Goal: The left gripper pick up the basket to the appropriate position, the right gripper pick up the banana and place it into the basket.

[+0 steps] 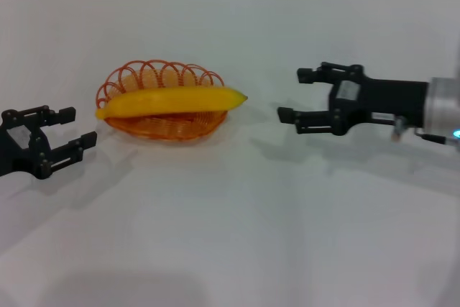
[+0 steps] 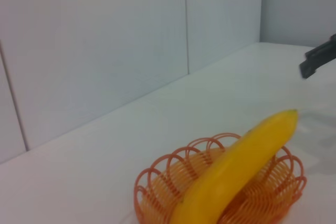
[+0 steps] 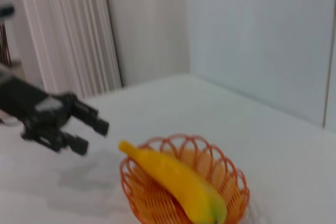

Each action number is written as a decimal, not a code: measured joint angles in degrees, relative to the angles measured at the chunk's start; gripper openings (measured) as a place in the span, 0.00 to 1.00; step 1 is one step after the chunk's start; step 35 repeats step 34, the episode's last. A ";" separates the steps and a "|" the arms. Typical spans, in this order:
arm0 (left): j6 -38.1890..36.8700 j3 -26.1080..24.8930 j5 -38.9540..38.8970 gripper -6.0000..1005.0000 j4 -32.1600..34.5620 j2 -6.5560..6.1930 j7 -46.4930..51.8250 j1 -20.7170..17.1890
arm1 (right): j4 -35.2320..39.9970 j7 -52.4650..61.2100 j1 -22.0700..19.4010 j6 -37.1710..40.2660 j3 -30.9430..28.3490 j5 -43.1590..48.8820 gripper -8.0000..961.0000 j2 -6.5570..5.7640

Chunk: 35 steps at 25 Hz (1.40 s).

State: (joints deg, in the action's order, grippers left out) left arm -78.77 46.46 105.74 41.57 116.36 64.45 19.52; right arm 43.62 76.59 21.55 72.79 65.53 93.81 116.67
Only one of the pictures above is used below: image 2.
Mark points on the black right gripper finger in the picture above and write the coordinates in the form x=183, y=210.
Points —
x=320, y=58

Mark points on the yellow banana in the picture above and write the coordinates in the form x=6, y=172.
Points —
x=236, y=171

